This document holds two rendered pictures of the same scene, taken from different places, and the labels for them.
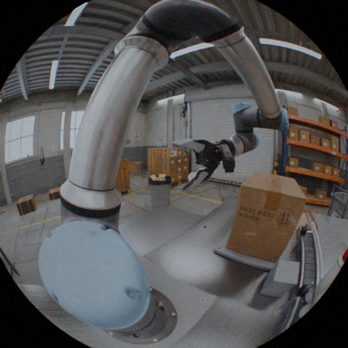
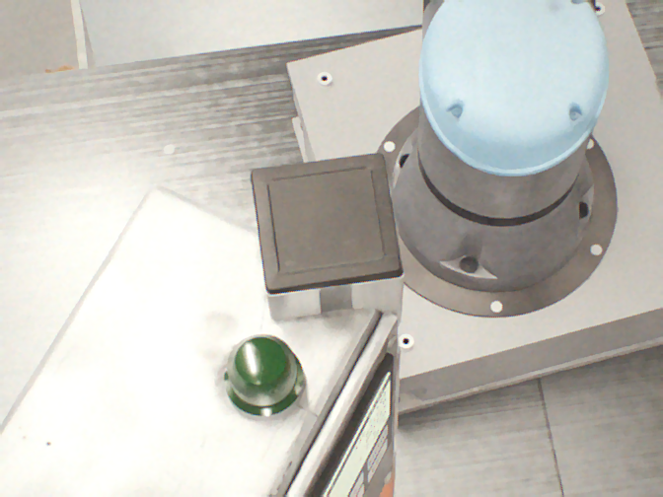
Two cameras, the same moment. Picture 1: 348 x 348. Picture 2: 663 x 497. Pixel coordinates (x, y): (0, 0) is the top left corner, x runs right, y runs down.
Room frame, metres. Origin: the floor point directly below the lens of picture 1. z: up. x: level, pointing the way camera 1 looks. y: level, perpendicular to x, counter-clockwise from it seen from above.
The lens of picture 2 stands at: (-0.41, -0.15, 1.94)
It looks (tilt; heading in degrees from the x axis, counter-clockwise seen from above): 65 degrees down; 41
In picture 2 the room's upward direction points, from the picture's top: 4 degrees counter-clockwise
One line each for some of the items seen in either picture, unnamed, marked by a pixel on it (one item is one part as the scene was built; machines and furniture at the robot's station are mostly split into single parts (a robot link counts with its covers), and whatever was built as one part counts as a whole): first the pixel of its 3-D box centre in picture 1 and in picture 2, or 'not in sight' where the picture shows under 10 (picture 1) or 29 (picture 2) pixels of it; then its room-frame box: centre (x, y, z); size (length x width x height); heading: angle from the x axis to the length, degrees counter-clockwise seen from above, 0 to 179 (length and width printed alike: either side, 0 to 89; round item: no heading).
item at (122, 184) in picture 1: (107, 176); not in sight; (3.17, 1.87, 0.45); 1.20 x 0.84 x 0.89; 54
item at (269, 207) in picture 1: (268, 211); not in sight; (0.37, -0.40, 0.99); 0.30 x 0.24 x 0.27; 136
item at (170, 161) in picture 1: (169, 165); not in sight; (4.11, 0.14, 0.57); 1.20 x 0.85 x 1.14; 145
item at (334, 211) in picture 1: (340, 216); not in sight; (0.19, -2.72, 0.48); 0.89 x 0.63 x 0.96; 72
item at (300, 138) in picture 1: (319, 160); not in sight; (1.65, -4.01, 1.26); 2.78 x 0.61 x 2.51; 53
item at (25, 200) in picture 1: (26, 204); not in sight; (1.15, 3.84, 0.16); 0.65 x 0.54 x 0.32; 147
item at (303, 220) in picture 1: (301, 217); not in sight; (0.39, -0.84, 0.85); 0.30 x 0.26 x 0.04; 135
